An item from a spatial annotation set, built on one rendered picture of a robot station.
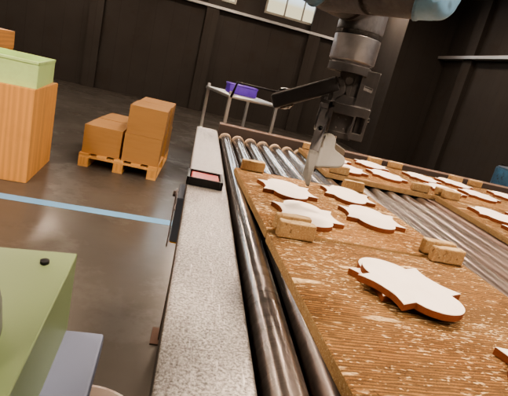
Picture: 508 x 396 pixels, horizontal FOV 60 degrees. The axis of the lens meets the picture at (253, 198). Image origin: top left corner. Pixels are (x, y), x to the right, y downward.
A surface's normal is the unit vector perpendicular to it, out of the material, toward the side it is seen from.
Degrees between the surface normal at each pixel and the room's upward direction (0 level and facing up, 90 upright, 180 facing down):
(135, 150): 90
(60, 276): 5
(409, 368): 0
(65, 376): 0
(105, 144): 90
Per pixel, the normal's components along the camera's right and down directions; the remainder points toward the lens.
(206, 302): 0.23, -0.94
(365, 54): 0.29, 0.32
